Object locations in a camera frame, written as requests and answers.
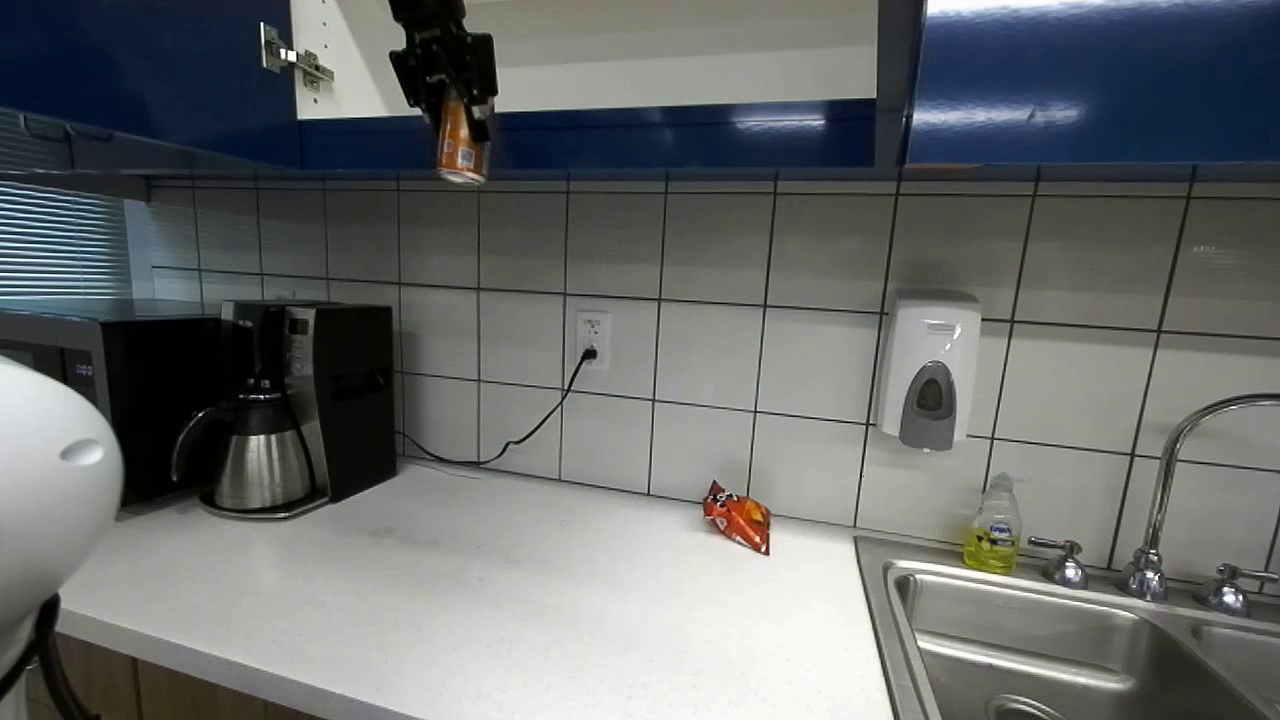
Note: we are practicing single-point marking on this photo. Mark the blue right cupboard door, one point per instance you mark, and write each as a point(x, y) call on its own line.
point(1097, 81)

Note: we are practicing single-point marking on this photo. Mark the orange snack bag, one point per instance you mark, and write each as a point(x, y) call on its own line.
point(739, 516)

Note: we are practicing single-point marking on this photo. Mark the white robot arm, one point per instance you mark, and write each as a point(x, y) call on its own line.
point(171, 72)

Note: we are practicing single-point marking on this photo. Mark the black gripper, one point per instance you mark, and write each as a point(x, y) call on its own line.
point(438, 59)

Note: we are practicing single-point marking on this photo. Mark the steel coffee carafe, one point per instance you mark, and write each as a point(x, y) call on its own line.
point(266, 466)

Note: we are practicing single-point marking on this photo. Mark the white wall outlet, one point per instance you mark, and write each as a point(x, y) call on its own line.
point(593, 339)

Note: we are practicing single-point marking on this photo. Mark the white soap dispenser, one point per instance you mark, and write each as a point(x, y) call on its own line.
point(929, 371)

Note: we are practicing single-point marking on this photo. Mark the steel coffee maker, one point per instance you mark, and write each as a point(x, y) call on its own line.
point(332, 360)

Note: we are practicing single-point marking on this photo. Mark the chrome faucet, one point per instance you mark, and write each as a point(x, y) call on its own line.
point(1184, 524)

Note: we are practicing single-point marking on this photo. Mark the black microwave oven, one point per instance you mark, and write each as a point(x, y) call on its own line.
point(148, 374)

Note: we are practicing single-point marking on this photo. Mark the wooden lower cabinet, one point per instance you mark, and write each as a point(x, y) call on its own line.
point(123, 684)

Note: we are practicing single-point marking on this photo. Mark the yellow dish soap bottle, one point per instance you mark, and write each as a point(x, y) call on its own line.
point(993, 534)

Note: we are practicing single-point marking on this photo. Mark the blue upper cupboard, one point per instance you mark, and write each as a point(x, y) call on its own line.
point(582, 88)

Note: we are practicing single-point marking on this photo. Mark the cupboard door hinge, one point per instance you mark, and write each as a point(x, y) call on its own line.
point(282, 59)

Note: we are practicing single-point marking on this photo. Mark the stainless steel sink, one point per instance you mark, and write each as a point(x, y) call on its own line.
point(969, 645)

